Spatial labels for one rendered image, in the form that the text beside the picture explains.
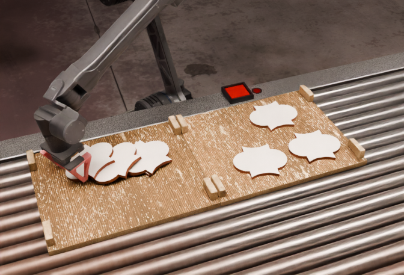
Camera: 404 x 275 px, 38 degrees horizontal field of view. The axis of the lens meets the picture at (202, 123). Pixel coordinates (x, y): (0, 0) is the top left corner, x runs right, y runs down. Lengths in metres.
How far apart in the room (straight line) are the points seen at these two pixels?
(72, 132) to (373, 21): 3.20
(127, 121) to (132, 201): 0.35
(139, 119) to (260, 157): 0.39
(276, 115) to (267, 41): 2.28
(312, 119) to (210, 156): 0.33
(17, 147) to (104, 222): 0.41
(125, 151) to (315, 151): 0.49
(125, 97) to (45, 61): 0.68
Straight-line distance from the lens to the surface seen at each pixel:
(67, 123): 1.34
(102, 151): 1.55
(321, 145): 1.59
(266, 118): 1.67
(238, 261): 1.34
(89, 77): 1.41
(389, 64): 2.04
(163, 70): 2.74
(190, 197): 1.44
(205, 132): 1.63
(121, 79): 3.59
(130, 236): 1.39
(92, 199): 1.47
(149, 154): 1.54
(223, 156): 1.55
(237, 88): 1.81
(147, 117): 1.73
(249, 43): 3.91
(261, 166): 1.51
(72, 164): 1.44
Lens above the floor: 1.95
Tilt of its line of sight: 38 degrees down
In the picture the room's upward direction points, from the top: 1 degrees counter-clockwise
